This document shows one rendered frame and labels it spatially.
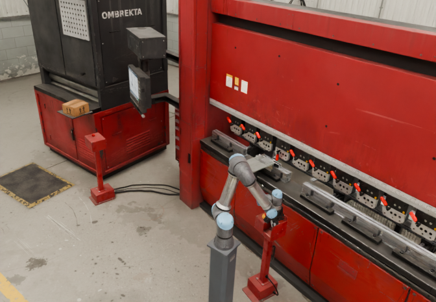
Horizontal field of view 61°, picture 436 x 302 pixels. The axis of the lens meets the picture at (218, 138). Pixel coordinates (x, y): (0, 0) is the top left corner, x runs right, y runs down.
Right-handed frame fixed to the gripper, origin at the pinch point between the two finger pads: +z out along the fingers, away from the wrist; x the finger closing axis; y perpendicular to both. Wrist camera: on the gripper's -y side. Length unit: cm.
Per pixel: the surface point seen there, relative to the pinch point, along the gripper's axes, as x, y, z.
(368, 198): -45, 46, -39
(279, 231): -4.7, 2.0, 0.2
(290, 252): 2.5, 23.1, 41.0
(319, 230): -20.7, 29.0, 0.8
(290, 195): 12.5, 27.9, -12.0
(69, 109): 233, -93, -42
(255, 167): 47, 18, -26
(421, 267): -91, 45, -13
